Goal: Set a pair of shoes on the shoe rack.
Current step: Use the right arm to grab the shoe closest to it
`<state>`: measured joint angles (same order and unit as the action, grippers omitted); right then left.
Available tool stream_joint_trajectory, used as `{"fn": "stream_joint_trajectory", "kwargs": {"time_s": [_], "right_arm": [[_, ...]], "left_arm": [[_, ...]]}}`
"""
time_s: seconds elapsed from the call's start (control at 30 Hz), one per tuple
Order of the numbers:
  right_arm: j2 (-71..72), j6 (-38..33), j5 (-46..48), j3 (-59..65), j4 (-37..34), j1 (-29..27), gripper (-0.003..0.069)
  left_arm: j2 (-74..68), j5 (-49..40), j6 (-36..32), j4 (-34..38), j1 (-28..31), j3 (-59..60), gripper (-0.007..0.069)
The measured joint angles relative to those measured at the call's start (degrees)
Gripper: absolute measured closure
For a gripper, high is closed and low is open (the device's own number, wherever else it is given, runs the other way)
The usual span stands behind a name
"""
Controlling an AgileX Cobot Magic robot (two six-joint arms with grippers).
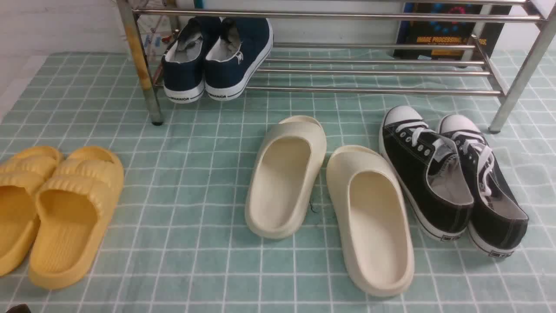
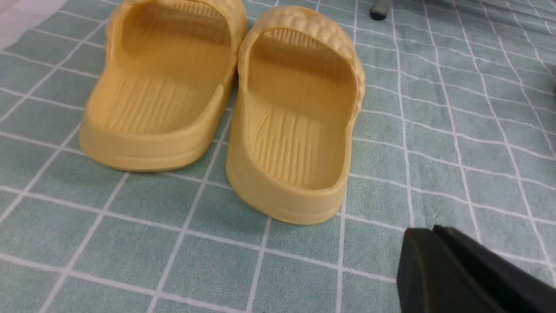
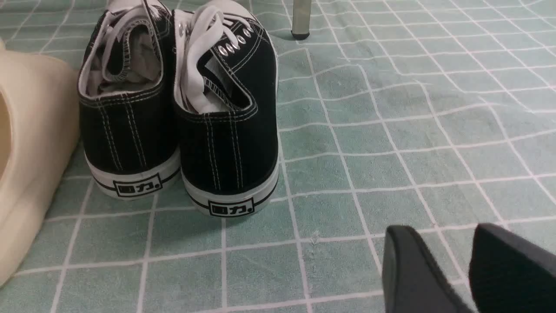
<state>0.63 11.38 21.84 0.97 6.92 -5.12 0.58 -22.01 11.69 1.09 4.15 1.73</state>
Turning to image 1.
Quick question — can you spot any yellow ribbed slipper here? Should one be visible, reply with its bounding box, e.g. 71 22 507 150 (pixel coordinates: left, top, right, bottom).
0 146 64 276
28 146 124 290

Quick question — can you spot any right cream foam slipper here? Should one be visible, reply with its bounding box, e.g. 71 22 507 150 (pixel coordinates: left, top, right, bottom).
326 145 414 297

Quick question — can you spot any right yellow ribbed slipper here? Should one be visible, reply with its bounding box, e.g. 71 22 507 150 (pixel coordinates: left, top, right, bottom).
28 146 124 290

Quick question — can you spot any colourful packet behind rack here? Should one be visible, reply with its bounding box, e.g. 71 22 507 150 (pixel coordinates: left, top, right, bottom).
138 15 181 65

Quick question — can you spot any green checkered floor cloth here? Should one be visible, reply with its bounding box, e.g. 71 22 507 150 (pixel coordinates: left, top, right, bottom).
0 51 555 313

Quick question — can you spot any black canvas sneaker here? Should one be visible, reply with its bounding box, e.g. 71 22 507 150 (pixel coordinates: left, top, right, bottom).
437 114 530 258
379 106 474 242

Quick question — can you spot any navy canvas sneaker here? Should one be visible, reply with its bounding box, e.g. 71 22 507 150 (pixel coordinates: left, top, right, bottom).
203 17 274 101
161 16 221 104

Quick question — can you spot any cream foam slipper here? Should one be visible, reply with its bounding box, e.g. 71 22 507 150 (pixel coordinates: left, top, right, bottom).
326 145 414 297
245 115 327 240

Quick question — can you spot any right navy canvas sneaker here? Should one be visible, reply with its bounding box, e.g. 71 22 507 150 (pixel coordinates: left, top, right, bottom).
203 17 274 101

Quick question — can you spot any left yellow ribbed slipper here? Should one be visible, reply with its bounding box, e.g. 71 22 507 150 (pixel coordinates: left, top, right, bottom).
0 146 64 276

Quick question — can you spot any metal shoe rack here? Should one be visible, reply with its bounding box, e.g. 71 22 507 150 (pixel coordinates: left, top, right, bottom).
116 0 555 133

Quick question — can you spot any dark image processing book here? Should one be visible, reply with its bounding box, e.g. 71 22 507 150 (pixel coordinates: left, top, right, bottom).
393 3 512 60

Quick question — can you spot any left cream foam slipper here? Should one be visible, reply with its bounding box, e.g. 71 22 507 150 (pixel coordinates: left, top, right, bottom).
245 115 327 240

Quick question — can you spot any left navy canvas sneaker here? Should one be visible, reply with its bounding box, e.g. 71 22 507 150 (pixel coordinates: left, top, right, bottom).
161 16 221 104

